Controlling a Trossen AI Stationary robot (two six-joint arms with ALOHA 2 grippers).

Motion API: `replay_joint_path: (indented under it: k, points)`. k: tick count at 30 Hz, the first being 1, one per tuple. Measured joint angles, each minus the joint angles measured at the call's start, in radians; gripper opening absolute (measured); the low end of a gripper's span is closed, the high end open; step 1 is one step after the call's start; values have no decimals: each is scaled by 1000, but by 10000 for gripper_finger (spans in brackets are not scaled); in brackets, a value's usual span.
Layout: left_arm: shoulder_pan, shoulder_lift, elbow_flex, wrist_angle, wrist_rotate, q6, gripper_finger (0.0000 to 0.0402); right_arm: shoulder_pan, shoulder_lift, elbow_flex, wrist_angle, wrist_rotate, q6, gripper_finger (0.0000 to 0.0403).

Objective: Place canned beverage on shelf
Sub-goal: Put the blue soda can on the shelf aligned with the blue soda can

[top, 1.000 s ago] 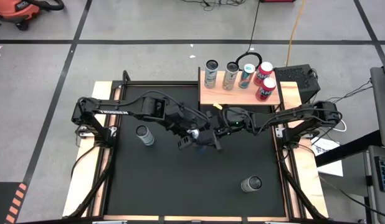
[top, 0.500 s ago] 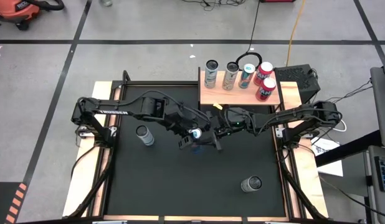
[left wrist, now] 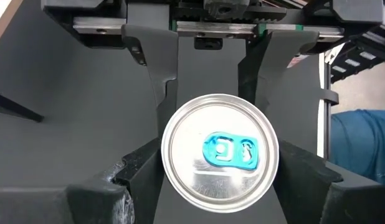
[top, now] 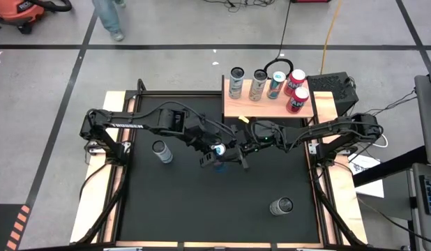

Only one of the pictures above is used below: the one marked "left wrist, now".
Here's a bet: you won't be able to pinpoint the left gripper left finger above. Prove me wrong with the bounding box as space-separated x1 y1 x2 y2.
0 138 166 224

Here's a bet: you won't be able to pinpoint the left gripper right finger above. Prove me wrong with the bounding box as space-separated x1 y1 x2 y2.
275 140 385 224

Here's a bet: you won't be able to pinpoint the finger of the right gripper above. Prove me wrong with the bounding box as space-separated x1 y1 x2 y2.
237 24 320 113
121 24 179 138

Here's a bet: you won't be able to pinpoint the silver-lid can blue tab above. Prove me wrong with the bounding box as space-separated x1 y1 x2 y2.
161 93 280 214

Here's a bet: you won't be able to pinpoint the person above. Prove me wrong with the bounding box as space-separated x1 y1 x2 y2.
331 108 385 187

